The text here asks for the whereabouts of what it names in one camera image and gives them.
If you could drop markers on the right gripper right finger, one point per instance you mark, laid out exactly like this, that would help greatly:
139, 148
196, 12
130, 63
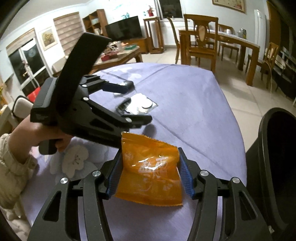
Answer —
241, 218

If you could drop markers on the person left hand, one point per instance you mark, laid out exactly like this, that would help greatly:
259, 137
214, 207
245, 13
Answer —
28, 134

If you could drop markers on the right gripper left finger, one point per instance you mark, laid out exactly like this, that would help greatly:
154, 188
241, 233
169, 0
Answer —
58, 218

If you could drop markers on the framed floral painting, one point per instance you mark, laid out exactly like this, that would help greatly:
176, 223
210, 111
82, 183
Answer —
237, 5

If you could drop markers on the black television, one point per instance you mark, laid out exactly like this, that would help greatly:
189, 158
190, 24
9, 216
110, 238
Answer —
124, 29

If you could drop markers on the wooden coffee table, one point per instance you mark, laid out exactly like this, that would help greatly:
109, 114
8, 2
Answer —
122, 58

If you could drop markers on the white standing air conditioner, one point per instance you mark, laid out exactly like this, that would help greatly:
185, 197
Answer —
260, 32

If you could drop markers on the wooden dining chair front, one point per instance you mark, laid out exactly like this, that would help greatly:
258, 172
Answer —
201, 37

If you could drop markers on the wooden plant stand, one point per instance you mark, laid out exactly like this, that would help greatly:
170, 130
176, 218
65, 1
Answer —
154, 35

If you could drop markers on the wooden chair right side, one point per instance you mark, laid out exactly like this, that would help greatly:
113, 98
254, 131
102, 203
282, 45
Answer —
268, 61

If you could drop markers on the sunflower framed picture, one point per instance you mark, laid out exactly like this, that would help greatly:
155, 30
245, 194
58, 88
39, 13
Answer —
48, 39

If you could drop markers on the person left sleeve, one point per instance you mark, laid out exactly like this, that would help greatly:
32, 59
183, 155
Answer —
15, 173

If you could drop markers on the wooden bookshelf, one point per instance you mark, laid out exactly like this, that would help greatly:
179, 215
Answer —
96, 22

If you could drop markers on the orange snack wrapper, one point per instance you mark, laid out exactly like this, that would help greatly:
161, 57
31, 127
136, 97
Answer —
150, 175

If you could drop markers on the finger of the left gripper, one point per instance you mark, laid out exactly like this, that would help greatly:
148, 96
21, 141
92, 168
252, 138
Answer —
121, 88
136, 121

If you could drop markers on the black trash bin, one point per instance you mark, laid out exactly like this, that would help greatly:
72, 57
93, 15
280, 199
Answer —
270, 165

